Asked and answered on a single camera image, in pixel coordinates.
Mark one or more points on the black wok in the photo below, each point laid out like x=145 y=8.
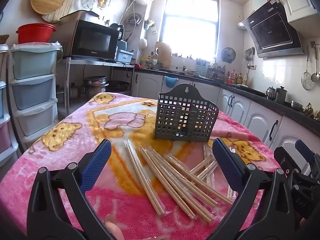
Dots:
x=118 y=85

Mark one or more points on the white perforated lid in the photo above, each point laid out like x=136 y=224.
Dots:
x=88 y=1

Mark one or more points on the black gas stove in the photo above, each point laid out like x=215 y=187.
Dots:
x=247 y=90

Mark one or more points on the stacked stainless steel pots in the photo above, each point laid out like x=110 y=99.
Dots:
x=96 y=87

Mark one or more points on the metal kettles on counter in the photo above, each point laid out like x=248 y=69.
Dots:
x=281 y=95

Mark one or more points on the pale blue dish box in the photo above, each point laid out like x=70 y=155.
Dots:
x=124 y=56

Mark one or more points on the dark perforated utensil holder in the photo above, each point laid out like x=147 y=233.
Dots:
x=175 y=120

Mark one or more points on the black spice rack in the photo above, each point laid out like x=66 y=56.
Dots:
x=216 y=72

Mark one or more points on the black blender jug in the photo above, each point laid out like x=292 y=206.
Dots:
x=117 y=31

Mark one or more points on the yellow plastic container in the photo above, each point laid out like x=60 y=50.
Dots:
x=145 y=62

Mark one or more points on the black microwave oven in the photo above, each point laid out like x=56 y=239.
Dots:
x=92 y=40

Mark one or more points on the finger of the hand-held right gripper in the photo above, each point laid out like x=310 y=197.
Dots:
x=303 y=150
x=282 y=157

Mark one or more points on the red plastic basin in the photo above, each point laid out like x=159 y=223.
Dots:
x=35 y=33

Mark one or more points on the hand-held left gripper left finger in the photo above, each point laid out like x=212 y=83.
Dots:
x=96 y=162

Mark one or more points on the pile of chopsticks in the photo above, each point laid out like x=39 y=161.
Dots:
x=160 y=170

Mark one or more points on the small lidded steel pot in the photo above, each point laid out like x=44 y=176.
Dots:
x=74 y=91

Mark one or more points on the glass french press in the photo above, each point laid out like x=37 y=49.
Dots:
x=270 y=93

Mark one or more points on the row of condiment bottles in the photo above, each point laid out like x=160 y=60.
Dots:
x=236 y=78

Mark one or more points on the white pink plastic drawer tower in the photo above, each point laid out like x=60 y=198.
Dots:
x=5 y=135

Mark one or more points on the grey-blue plastic drawer tower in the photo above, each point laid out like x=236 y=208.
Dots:
x=32 y=92

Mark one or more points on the wooden cutting board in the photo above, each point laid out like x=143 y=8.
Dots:
x=162 y=55

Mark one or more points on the pale blue appliance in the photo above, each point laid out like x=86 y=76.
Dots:
x=121 y=45

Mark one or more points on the round bamboo mat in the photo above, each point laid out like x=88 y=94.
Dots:
x=66 y=10

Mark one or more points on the black kitchen countertop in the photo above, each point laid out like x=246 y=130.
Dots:
x=287 y=107

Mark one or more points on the stainless steel bowl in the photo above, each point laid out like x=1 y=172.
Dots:
x=296 y=105

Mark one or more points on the steel shelf rack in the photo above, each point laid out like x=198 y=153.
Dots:
x=100 y=63

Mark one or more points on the blue hanging bin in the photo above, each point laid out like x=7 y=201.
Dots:
x=170 y=82

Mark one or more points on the person's left hand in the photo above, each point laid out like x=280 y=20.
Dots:
x=115 y=227

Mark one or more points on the white wall socket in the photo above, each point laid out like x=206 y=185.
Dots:
x=253 y=67

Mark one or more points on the wall mounted utensil cup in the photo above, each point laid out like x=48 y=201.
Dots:
x=149 y=25

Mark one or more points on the pink bear printed blanket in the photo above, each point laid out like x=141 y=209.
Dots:
x=62 y=160

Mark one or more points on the pale blue knife block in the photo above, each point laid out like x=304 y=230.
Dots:
x=201 y=68

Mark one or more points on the white round wall device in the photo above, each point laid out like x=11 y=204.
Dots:
x=143 y=43

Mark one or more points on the small hanging metal utensils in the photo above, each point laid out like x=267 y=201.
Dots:
x=248 y=55

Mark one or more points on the patterned ceramic bowl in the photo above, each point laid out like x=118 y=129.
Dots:
x=190 y=73

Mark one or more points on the silver exhaust duct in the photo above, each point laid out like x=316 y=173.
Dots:
x=242 y=25

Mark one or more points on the ginger roots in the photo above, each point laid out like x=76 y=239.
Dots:
x=312 y=111

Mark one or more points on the black range hood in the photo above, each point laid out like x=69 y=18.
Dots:
x=272 y=30

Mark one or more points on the wicker basket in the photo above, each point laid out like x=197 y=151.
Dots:
x=3 y=39

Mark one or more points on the white base cabinets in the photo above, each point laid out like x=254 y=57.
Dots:
x=260 y=120

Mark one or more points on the small grey wall fan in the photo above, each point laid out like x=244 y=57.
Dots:
x=228 y=55

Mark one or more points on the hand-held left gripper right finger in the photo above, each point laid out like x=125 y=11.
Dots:
x=227 y=162

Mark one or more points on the kitchen window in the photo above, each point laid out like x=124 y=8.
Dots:
x=190 y=25

